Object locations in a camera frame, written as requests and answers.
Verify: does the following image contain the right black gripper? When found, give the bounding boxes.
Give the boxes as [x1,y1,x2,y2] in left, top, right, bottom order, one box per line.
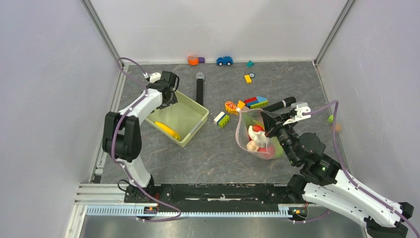
[260,110,298,165]

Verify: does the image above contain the white mushroom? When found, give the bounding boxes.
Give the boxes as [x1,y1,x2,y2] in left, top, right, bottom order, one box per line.
[248,125,270,148]

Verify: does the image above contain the clear polka dot zip bag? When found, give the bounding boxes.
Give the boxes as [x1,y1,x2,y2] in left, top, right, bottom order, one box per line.
[235,107,285,160]

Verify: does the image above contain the tan mushroom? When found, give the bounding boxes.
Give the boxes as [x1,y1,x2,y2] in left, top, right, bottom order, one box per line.
[246,140,260,152]

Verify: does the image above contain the green cabbage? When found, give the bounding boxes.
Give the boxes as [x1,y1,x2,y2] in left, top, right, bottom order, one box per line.
[273,143,284,159]

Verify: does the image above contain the small yellow fruit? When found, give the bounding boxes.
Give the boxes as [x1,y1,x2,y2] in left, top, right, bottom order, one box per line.
[154,121,181,141]

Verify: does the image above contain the red tomato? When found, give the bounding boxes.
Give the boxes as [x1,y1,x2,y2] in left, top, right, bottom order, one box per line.
[252,124,265,133]

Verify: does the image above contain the red peach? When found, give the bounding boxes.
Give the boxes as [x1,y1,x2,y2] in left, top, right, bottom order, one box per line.
[258,146,276,160]

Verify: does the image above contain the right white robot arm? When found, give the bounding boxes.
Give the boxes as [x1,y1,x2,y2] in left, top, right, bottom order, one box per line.
[261,111,414,238]

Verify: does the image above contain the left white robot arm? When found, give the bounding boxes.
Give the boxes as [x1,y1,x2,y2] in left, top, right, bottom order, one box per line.
[102,71,179,202]

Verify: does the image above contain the multicolour brick stack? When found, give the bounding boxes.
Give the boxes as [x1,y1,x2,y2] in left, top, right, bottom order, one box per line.
[245,96,268,109]

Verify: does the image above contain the slanted black microphone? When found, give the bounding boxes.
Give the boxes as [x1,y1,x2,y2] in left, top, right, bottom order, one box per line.
[262,97,296,112]

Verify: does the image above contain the orange brick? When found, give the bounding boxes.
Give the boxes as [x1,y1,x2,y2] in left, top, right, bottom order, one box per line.
[237,100,246,110]

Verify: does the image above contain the upright black microphone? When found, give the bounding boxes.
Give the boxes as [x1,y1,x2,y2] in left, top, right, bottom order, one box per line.
[196,72,205,106]

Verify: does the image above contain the light green plastic basket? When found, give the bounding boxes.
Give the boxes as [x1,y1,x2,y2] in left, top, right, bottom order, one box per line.
[145,91,209,148]

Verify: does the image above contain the orange cartoon figure block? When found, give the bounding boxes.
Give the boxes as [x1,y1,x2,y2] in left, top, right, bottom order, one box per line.
[224,101,238,115]

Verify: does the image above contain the white blue green brick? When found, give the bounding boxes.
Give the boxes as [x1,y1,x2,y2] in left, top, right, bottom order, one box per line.
[213,112,230,128]

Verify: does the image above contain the yellow brick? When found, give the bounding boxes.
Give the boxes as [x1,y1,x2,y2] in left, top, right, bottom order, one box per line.
[244,74,252,84]

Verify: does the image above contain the teal block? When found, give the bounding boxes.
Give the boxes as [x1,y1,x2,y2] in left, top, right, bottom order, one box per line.
[247,60,255,68]

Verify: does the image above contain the blue toy car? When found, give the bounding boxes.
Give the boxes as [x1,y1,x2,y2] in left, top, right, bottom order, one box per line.
[216,56,234,66]

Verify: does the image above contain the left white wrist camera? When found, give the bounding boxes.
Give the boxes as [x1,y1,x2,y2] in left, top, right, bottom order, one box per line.
[143,72,161,83]

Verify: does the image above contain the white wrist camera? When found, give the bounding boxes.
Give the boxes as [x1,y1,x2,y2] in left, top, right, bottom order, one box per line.
[143,72,161,83]
[283,102,311,125]

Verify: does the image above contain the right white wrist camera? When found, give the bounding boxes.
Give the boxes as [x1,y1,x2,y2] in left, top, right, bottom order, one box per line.
[283,102,311,125]

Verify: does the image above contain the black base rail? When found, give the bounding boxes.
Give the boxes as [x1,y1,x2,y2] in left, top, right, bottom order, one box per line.
[123,183,306,214]

